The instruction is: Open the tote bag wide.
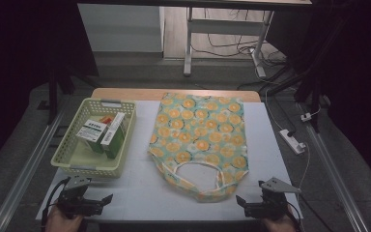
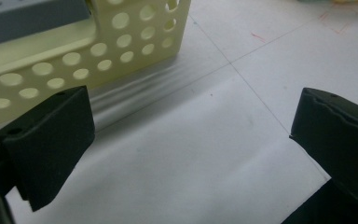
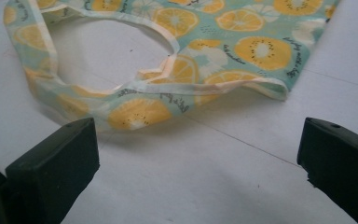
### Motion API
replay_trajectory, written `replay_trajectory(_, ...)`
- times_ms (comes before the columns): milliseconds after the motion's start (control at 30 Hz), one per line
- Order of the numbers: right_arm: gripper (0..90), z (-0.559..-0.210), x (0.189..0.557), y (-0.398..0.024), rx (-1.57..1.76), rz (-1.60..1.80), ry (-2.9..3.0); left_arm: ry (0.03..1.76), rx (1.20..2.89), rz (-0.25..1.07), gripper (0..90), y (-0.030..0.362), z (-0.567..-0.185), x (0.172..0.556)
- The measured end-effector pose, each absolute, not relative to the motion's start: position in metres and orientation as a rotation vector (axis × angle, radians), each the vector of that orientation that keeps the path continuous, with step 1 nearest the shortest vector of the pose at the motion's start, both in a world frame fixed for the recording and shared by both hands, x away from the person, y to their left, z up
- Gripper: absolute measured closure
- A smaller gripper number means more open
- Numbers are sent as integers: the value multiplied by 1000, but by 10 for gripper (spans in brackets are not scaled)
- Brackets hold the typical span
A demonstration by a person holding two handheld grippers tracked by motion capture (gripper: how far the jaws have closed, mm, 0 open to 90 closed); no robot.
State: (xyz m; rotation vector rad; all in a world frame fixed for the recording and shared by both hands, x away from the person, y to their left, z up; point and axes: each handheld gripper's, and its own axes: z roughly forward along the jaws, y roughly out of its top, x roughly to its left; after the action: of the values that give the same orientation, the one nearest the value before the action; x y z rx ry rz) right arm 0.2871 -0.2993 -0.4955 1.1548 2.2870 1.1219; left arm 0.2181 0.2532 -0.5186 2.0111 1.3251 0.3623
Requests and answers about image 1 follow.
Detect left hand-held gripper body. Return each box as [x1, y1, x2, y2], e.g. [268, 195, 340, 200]
[56, 176, 105, 218]

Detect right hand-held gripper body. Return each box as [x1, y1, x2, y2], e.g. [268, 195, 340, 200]
[244, 176, 302, 220]

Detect pale green plastic basket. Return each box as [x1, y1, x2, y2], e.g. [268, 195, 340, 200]
[50, 98, 138, 179]

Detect narrow green white medicine box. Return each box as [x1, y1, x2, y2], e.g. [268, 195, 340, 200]
[100, 111, 128, 160]

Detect orange print cloth bag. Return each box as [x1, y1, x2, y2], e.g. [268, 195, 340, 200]
[147, 92, 250, 203]

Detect person's right hand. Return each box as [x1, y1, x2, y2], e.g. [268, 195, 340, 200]
[262, 207, 300, 232]

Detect person's left hand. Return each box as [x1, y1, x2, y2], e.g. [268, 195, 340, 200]
[44, 206, 85, 232]

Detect white table mat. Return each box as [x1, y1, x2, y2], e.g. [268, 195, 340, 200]
[35, 100, 303, 222]

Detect white power strip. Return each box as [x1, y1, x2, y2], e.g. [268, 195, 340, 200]
[278, 129, 307, 156]

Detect black metal stand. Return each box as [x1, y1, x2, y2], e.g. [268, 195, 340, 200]
[46, 61, 78, 126]

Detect white cabinet panel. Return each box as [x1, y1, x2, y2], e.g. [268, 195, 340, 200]
[76, 3, 165, 54]

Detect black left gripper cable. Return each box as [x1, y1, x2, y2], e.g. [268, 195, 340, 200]
[40, 176, 71, 227]

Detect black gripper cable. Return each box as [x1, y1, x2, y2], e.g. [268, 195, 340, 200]
[286, 192, 331, 232]
[40, 176, 71, 227]

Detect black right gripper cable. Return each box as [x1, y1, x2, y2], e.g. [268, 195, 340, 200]
[286, 192, 331, 232]

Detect thin white cable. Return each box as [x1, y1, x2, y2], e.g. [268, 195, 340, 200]
[297, 141, 312, 207]

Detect aluminium rail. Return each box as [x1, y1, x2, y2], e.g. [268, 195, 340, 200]
[298, 102, 371, 232]
[0, 96, 71, 232]

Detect black floor cables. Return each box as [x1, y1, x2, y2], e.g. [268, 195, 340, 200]
[236, 62, 300, 138]

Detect white metal desk frame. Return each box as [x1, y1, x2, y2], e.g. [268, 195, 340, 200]
[183, 6, 275, 78]

